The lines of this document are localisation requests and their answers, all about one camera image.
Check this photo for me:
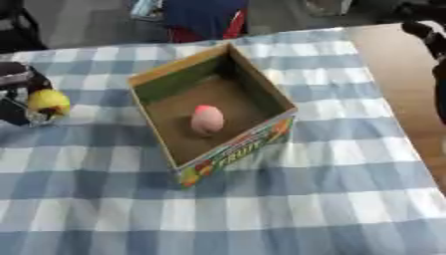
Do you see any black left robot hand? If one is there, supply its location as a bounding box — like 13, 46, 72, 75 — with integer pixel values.
0, 61, 67, 128

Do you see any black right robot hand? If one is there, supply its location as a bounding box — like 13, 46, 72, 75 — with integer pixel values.
398, 20, 446, 127

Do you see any yellow toy fruit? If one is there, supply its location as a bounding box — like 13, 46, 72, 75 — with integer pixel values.
26, 88, 74, 117

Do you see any tan cardboard box printed front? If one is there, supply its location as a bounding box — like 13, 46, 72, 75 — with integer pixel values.
125, 42, 300, 189

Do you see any black chair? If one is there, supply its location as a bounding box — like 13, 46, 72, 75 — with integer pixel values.
0, 0, 49, 54

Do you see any pink toy peach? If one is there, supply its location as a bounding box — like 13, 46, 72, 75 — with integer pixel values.
189, 105, 227, 136

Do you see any person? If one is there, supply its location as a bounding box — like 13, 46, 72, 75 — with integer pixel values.
160, 0, 251, 44

